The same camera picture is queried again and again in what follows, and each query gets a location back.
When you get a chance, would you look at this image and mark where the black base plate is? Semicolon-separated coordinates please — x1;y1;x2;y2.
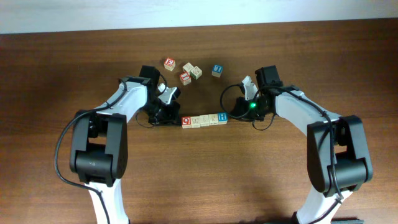
330;219;365;224

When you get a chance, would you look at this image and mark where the red 9 wooden block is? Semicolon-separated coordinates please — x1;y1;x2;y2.
183;62;194;74

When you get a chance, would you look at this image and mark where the green bordered wooden block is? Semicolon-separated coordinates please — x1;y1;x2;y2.
190;66;203;80

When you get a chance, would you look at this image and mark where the red bordered wooden block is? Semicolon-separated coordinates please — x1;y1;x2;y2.
200;114;210;127

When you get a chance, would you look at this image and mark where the blue L wooden block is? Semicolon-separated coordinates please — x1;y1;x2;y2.
211;65;223;78

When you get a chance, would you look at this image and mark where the red circle wooden block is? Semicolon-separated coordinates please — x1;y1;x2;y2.
181;116;192;129

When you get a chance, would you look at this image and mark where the red I wooden block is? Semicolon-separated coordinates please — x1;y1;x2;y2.
179;72;192;86

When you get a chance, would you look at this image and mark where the red E wooden block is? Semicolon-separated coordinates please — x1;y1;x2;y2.
164;58;176;71

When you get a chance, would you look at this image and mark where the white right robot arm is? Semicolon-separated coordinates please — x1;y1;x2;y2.
229;86;373;223

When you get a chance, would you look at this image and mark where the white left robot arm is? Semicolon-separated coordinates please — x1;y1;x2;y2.
54;76;180;223

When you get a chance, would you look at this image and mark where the yellow bordered wooden block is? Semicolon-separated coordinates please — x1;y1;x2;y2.
208;114;219;126

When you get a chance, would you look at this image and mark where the blue H wooden block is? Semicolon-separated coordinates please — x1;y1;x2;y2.
218;112;228;125

